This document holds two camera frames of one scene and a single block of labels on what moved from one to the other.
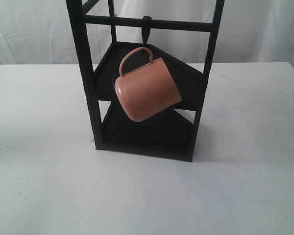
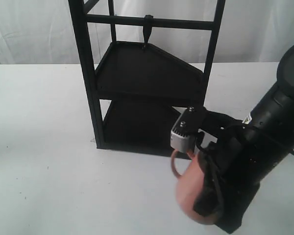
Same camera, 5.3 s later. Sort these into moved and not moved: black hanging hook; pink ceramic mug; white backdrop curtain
Moved: pink ceramic mug
Not moved: black hanging hook; white backdrop curtain
